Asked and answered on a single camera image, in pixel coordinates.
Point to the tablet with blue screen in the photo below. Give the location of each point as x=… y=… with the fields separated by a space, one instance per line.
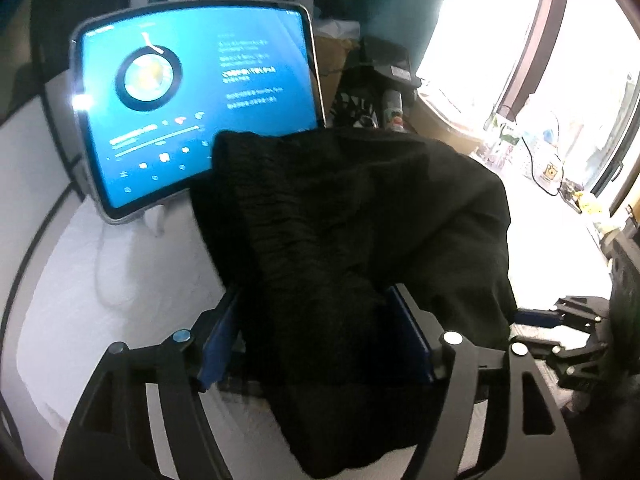
x=152 y=87

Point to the black pants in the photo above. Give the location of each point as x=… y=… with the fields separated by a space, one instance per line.
x=309 y=232

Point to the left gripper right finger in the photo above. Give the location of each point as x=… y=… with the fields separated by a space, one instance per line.
x=496 y=417

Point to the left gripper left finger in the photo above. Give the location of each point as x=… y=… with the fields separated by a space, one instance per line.
x=109 y=435

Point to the white perforated plastic basket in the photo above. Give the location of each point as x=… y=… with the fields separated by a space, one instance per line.
x=548 y=168

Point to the spray can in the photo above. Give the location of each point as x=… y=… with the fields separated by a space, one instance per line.
x=393 y=111

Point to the green white carton box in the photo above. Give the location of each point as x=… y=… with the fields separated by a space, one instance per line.
x=502 y=137

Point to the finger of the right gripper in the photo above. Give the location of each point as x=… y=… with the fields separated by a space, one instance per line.
x=576 y=369
x=583 y=313

